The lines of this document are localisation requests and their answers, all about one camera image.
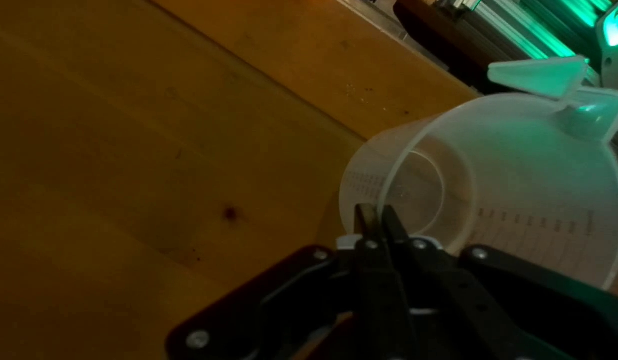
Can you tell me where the translucent plastic measuring jug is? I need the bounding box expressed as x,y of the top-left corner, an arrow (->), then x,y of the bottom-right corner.
339,53 -> 618,292

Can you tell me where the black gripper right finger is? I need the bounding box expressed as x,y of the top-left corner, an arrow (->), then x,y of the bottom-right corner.
381,202 -> 618,360

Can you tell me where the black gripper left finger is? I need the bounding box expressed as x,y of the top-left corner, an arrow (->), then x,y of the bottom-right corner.
166,200 -> 419,360

